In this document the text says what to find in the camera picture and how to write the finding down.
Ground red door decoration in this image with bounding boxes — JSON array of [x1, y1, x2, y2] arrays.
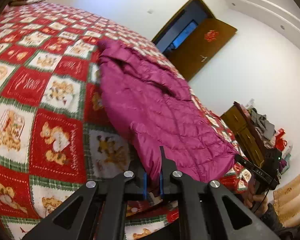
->
[[204, 30, 219, 42]]

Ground magenta puffer jacket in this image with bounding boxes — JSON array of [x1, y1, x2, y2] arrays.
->
[[97, 39, 236, 185]]

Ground brown wooden door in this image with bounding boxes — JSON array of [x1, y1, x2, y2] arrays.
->
[[166, 17, 238, 82]]

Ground grey clothes on dresser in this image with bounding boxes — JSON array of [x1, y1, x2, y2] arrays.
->
[[248, 108, 276, 141]]

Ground beige right curtain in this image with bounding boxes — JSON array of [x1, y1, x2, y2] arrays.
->
[[273, 174, 300, 227]]

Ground red patchwork bear bedspread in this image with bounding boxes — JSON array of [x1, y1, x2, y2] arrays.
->
[[0, 3, 249, 239]]

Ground wooden dresser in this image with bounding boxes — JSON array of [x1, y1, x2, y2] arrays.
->
[[221, 102, 277, 167]]

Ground person's right hand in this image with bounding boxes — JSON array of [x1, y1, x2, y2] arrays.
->
[[243, 180, 268, 218]]

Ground red gift bag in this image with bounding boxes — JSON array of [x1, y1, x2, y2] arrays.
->
[[275, 128, 287, 151]]

